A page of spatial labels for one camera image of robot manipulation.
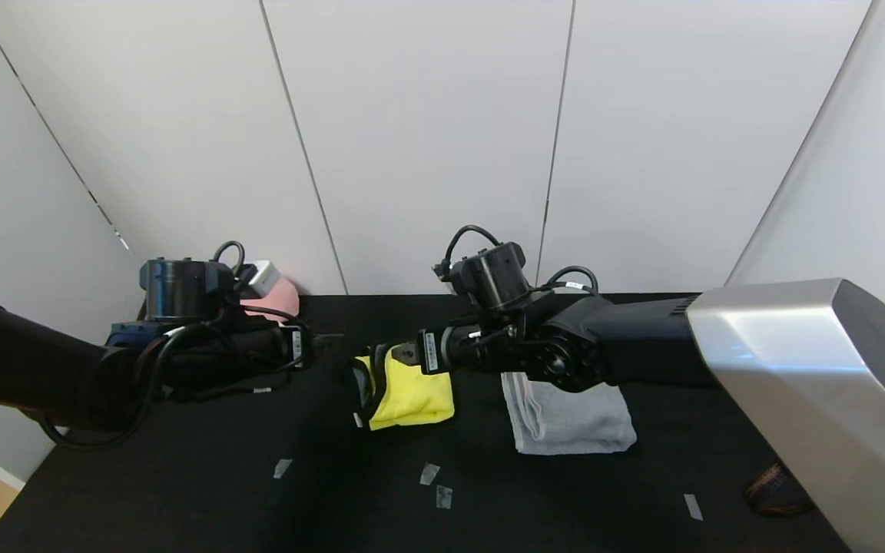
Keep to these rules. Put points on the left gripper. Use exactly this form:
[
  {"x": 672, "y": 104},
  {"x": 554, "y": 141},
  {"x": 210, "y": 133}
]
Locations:
[{"x": 297, "y": 346}]

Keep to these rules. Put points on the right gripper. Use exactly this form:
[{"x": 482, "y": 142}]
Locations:
[{"x": 431, "y": 352}]

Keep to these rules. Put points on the yellow microfibre towel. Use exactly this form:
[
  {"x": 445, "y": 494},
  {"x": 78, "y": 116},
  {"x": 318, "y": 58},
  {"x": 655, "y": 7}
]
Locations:
[{"x": 415, "y": 395}]

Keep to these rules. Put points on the grey towel with orange stripes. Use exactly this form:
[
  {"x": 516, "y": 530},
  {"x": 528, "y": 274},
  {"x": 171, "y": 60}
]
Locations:
[{"x": 573, "y": 422}]

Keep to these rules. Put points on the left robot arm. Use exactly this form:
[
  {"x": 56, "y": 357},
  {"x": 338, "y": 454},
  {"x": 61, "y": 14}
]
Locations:
[{"x": 28, "y": 361}]

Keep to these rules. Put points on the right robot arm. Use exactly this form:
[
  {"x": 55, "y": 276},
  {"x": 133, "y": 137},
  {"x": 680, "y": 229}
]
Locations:
[{"x": 780, "y": 353}]

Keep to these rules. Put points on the pink plush peach toy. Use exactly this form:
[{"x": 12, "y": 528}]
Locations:
[{"x": 285, "y": 296}]

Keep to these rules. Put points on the clear tape piece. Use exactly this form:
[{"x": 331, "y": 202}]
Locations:
[
  {"x": 429, "y": 474},
  {"x": 694, "y": 507},
  {"x": 443, "y": 497},
  {"x": 282, "y": 468}
]

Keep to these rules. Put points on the black fabric table cover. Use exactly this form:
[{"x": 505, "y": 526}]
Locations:
[{"x": 181, "y": 499}]

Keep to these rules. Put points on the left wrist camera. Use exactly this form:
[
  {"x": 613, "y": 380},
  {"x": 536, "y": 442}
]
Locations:
[{"x": 264, "y": 278}]

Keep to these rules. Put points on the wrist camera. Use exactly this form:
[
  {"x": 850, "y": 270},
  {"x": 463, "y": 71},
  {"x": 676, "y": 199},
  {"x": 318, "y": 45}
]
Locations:
[
  {"x": 264, "y": 278},
  {"x": 446, "y": 269}
]

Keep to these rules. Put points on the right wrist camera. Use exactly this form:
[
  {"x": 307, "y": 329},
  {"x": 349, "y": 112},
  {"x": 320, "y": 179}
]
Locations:
[{"x": 446, "y": 269}]

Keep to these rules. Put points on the small wall panel hinge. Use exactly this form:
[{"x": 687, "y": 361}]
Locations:
[{"x": 121, "y": 241}]

